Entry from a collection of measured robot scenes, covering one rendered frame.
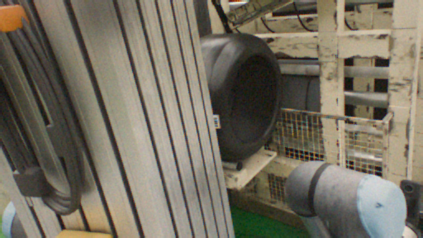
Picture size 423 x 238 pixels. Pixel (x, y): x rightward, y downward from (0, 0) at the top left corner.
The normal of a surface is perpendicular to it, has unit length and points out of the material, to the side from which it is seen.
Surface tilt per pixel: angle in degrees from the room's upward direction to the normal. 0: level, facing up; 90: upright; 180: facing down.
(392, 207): 82
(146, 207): 90
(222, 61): 52
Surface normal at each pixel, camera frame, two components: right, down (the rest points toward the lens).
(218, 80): 0.08, -0.10
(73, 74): -0.33, 0.43
